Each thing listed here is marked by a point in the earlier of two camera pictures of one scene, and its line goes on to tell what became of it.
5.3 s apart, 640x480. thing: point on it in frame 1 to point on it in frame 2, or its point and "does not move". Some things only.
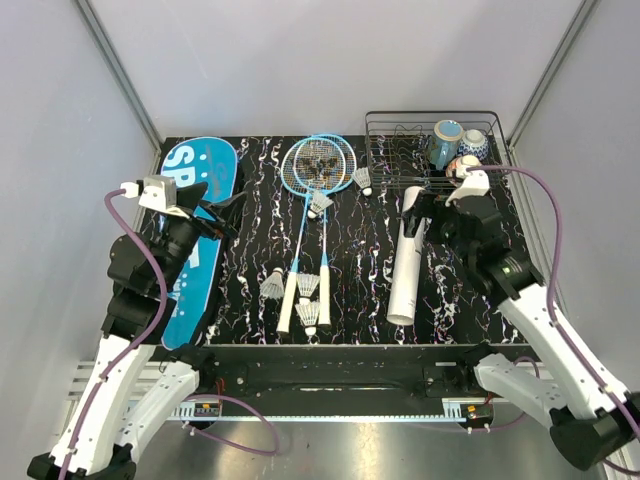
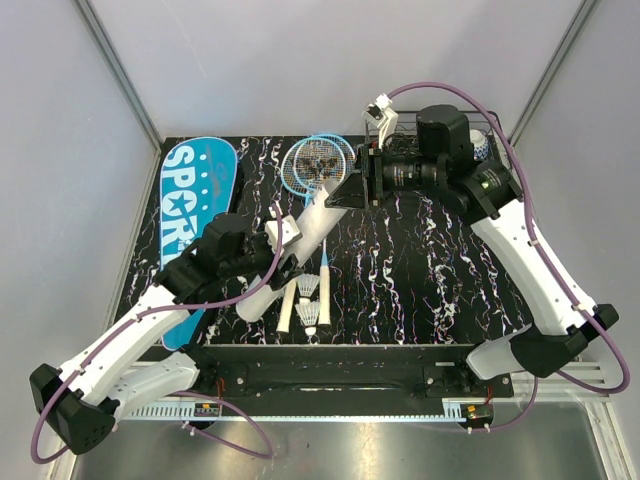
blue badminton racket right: (323, 163) does not move
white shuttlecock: (309, 313) does not move
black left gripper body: (179, 235) to (282, 272)
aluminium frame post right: (575, 28) does not move
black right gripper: (423, 208) to (349, 194)
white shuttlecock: (306, 283) does not move
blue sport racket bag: (213, 161) does not move
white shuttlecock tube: (409, 259) to (313, 220)
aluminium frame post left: (101, 40) does not move
